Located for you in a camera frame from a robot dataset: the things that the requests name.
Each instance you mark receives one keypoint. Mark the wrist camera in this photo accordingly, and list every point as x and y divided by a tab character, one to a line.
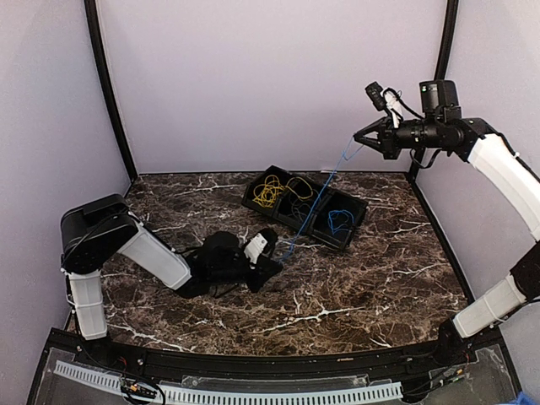
263	243
385	100

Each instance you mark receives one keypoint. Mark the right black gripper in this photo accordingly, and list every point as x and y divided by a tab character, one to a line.
388	143

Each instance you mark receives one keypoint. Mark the black front rail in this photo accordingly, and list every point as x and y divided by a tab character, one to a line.
407	363

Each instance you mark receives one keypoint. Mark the white slotted cable duct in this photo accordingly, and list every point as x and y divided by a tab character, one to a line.
139	392

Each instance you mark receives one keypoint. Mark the left black frame post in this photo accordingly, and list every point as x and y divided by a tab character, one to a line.
100	61

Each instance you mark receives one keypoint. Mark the blue object bottom corner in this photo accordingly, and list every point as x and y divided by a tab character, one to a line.
523	399

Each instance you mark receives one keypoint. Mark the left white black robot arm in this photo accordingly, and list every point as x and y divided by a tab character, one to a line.
94	232

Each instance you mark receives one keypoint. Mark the right black frame post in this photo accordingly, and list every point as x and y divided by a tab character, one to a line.
443	59

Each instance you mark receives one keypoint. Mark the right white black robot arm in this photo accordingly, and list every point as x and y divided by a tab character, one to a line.
442	128

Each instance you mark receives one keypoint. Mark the black three-compartment bin tray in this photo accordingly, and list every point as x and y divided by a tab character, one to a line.
307	207

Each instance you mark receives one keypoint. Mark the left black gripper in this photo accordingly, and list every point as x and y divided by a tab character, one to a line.
265	265

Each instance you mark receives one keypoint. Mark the black frame post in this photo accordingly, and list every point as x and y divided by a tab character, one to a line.
443	59
100	61

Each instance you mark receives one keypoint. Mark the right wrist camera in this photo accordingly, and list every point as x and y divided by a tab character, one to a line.
385	100

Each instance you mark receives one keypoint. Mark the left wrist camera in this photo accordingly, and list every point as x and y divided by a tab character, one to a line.
263	243

